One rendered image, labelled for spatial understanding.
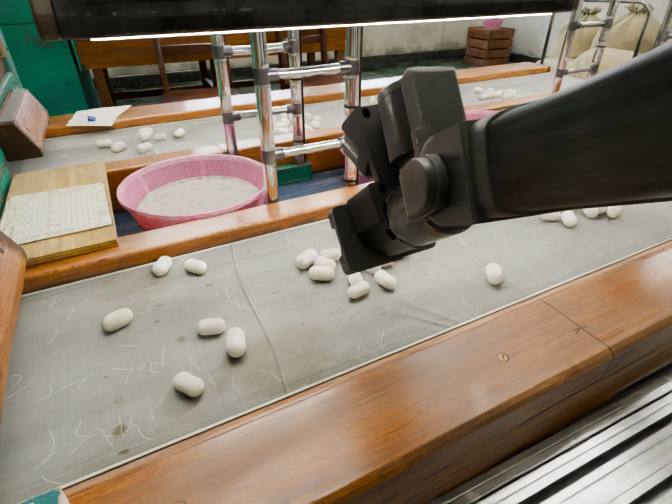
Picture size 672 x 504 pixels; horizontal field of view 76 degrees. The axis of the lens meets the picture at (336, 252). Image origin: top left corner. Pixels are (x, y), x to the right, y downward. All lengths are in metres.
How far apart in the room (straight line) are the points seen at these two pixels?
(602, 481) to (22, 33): 3.14
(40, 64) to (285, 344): 2.85
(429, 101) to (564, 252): 0.43
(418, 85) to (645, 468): 0.44
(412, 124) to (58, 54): 2.92
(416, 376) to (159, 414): 0.24
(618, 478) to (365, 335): 0.28
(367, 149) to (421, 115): 0.08
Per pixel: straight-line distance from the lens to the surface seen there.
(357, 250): 0.41
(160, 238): 0.67
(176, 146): 1.10
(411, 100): 0.34
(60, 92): 3.21
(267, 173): 0.71
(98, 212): 0.75
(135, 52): 3.20
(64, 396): 0.51
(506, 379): 0.45
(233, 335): 0.48
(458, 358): 0.46
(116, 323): 0.55
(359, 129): 0.40
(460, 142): 0.25
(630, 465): 0.57
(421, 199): 0.27
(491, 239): 0.70
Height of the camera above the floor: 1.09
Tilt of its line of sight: 33 degrees down
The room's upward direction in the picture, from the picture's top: straight up
